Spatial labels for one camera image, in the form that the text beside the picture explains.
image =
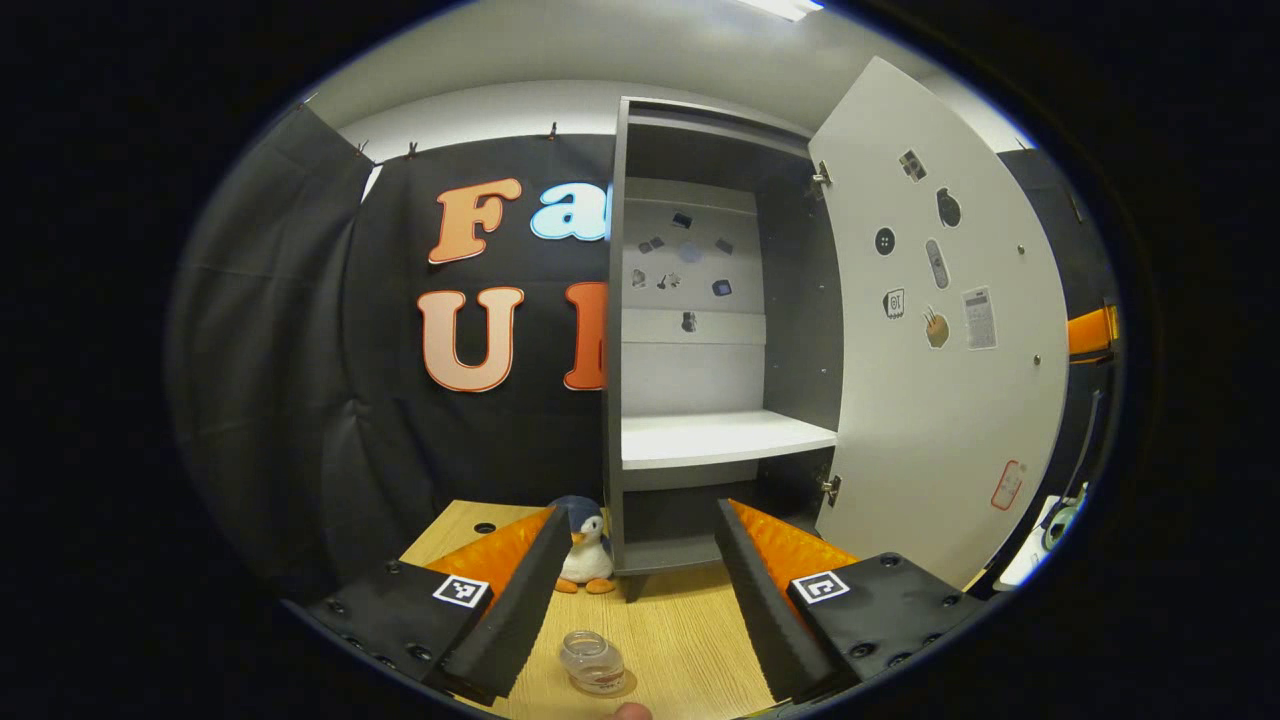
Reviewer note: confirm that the white cabinet door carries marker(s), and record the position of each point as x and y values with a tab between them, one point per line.
900	420

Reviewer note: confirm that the black backdrop cloth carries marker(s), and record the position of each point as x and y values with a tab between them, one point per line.
300	400

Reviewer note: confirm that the metal cabinet hinge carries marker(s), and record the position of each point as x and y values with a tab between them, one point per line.
820	180
831	490

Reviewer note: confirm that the penguin plush toy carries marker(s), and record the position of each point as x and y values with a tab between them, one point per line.
590	560

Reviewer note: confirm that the white and teal object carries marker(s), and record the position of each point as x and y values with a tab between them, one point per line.
1025	565

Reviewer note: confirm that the clear plastic bottle red label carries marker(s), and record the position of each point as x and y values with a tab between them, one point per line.
592	660

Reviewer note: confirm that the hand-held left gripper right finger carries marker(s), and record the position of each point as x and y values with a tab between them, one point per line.
760	620

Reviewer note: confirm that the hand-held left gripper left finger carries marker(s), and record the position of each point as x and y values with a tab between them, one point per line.
520	620

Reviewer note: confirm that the ceiling light strip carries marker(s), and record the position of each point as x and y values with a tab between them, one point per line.
785	8

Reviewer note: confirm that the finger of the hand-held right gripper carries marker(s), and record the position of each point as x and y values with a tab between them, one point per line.
1092	330

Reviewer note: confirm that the round brown coaster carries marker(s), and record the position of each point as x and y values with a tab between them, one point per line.
630	684

